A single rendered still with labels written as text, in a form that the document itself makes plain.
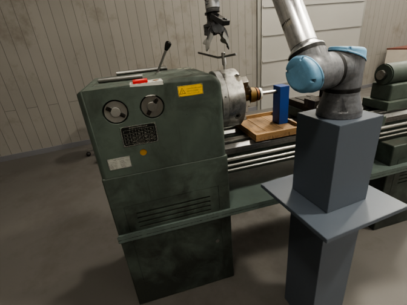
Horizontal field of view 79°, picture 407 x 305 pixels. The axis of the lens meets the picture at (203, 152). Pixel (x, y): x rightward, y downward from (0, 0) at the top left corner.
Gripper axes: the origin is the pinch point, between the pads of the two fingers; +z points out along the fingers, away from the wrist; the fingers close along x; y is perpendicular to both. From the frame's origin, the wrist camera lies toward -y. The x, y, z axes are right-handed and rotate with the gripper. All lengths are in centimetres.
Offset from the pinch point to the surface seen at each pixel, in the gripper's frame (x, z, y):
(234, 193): 6, 81, -11
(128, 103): 58, 18, -12
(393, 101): -100, 43, -46
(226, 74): 4.9, 12.6, -11.2
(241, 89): 2.2, 20.2, -18.5
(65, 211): 97, 123, 141
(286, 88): -31.6, 24.7, -18.8
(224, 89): 10.4, 19.3, -15.3
